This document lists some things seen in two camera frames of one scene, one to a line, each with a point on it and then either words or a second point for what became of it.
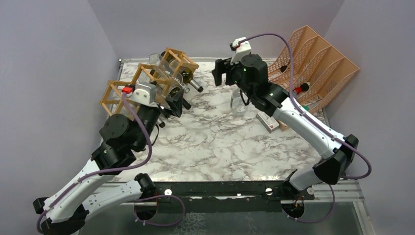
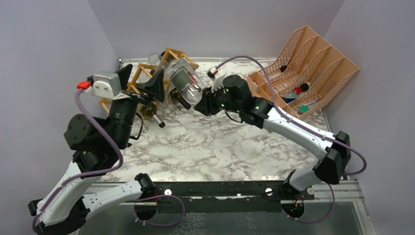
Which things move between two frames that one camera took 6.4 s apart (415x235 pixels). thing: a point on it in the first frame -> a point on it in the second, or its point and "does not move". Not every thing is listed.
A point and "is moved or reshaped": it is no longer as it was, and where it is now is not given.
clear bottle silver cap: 238,105 is moved or reshaped
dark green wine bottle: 185,103 does not move
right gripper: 223,66 -> 206,105
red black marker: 303,87 does not move
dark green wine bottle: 186,75 -> 170,58
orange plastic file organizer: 320,70 does not move
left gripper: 175,103 -> 155,87
